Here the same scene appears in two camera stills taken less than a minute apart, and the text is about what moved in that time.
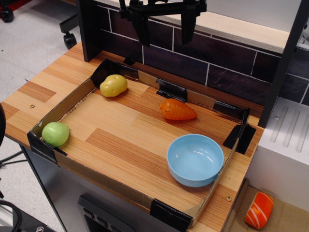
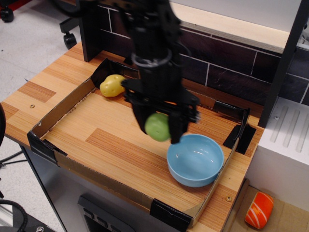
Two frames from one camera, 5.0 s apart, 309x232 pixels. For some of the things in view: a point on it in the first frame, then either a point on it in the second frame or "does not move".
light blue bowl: (195, 160) does not move
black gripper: (139, 10) → (159, 86)
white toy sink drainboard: (280, 164) does not move
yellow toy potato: (113, 85) does not move
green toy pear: (55, 133) → (157, 125)
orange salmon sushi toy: (259, 210) does not move
